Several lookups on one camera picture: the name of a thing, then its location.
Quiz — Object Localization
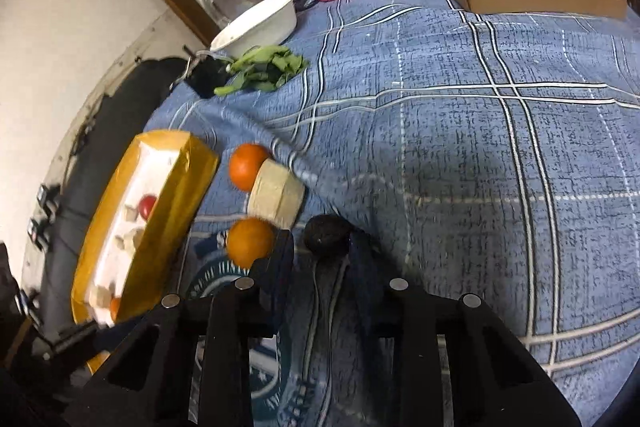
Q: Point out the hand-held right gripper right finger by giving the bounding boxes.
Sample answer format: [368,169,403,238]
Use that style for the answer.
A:
[347,229,583,427]

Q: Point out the black container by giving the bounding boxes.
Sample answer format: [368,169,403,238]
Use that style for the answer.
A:
[172,52,233,100]

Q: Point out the green leafy vegetable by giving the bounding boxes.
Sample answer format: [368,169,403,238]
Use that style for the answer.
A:
[214,46,310,96]

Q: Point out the dark round fruit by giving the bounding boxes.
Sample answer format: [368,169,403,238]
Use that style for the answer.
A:
[304,214,352,258]

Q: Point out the white bowl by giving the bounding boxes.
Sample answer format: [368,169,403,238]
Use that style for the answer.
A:
[210,0,298,58]

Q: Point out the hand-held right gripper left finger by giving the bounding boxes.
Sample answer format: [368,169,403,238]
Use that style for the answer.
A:
[62,229,296,427]

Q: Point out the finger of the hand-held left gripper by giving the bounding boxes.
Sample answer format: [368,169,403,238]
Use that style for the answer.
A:
[47,322,101,358]

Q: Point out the yellow cardboard box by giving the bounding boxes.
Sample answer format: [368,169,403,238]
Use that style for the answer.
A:
[71,130,221,373]

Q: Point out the round beige fruit chunk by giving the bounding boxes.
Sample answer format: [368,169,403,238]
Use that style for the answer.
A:
[248,159,306,230]

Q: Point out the blue plaid blanket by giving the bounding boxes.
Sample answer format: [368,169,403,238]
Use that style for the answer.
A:
[142,0,640,427]

